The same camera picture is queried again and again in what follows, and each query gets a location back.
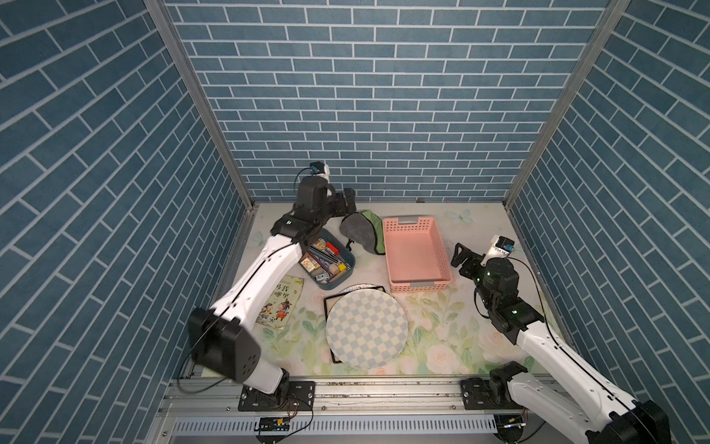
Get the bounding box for square floral plate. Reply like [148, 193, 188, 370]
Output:
[322, 284, 388, 366]

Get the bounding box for round grey checkered plate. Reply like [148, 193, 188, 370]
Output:
[324, 287, 410, 371]

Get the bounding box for round multicolour squiggle plate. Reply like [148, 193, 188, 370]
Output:
[341, 283, 378, 293]

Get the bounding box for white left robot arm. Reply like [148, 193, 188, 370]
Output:
[188, 173, 357, 395]

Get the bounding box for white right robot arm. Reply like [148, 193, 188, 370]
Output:
[451, 236, 671, 443]

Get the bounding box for red eraser box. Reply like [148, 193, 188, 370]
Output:
[325, 242, 339, 255]

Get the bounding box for pink plastic dish basket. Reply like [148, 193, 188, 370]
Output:
[383, 216, 452, 293]

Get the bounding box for teal plastic stationery bin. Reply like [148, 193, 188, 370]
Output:
[299, 229, 356, 290]

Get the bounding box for colourful picture book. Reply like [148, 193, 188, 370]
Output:
[257, 276, 304, 329]

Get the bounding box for small green circuit board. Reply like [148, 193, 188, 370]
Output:
[255, 417, 291, 435]

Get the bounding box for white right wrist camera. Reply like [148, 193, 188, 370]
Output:
[484, 235, 515, 260]

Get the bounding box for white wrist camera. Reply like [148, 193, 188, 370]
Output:
[309, 161, 330, 181]
[484, 235, 515, 260]

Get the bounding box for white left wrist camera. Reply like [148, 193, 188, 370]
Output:
[309, 161, 330, 181]

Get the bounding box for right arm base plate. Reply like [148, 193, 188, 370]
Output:
[460, 362, 528, 411]

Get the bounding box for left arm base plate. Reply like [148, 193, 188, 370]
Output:
[238, 380, 316, 412]

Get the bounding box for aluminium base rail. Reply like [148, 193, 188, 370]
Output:
[147, 377, 567, 443]

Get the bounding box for aluminium corner post left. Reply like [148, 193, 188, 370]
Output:
[144, 0, 254, 212]

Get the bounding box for aluminium corner post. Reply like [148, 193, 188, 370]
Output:
[503, 0, 630, 213]
[144, 0, 254, 212]

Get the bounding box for aluminium corner post right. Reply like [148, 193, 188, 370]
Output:
[503, 0, 630, 213]

